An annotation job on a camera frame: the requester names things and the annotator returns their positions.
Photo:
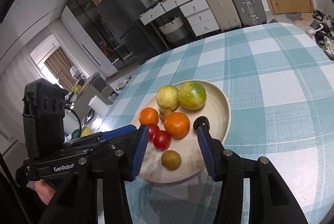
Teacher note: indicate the green yellow guava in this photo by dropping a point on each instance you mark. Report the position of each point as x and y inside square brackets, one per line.
[192, 95]

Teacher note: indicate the white drawer desk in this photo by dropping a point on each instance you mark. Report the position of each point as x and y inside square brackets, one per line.
[197, 12]

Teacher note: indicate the person's left hand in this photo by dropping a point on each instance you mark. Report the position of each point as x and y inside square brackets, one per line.
[44, 190]

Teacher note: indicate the teal checkered tablecloth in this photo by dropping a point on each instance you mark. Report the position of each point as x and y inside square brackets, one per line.
[280, 87]

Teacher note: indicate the dark glass cabinet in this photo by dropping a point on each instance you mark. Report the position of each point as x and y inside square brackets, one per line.
[104, 42]

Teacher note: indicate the dark grey refrigerator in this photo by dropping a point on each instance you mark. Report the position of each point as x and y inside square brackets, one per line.
[135, 41]

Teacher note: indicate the dark plum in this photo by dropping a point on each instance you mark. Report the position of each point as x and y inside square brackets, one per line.
[201, 121]

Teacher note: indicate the beige suitcase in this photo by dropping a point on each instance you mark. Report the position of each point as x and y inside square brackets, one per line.
[225, 14]

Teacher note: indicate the white paper roll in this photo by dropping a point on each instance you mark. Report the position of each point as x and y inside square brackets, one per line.
[98, 106]

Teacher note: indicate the woven laundry basket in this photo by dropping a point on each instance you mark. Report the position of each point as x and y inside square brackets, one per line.
[175, 30]

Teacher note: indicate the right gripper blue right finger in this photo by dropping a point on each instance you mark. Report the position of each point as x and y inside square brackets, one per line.
[211, 151]

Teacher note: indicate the orange tangerine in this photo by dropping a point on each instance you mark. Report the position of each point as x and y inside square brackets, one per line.
[149, 116]
[177, 125]

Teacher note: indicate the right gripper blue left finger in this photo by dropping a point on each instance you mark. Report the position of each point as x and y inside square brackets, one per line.
[138, 149]

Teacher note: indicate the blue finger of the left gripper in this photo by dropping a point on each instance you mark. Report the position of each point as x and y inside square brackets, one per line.
[117, 132]

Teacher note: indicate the red tomato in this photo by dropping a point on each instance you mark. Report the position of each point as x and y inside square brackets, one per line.
[153, 128]
[161, 140]

